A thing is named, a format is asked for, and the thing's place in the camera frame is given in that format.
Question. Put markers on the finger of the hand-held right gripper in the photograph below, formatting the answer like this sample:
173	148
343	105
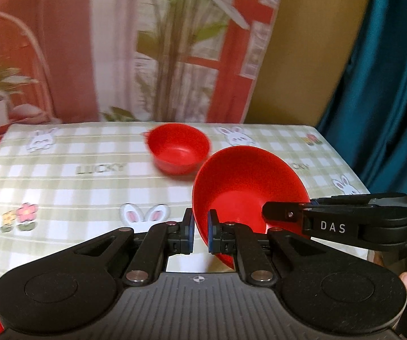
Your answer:
359	199
331	226

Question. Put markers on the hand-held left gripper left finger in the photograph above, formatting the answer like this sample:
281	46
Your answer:
188	232

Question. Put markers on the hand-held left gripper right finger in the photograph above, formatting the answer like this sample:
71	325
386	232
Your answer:
212	232

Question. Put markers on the large red bowl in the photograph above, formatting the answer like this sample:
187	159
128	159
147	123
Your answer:
246	184

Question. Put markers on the small red bowl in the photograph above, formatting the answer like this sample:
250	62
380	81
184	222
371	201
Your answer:
175	148

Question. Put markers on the blue curtain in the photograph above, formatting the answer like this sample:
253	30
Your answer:
384	95

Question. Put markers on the checked rabbit print tablecloth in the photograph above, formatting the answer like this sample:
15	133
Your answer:
83	198

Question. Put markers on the tan wooden panel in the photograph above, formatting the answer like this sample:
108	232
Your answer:
302	60

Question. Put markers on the printed room scene wall cloth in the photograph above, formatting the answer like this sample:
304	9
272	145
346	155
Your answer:
83	42

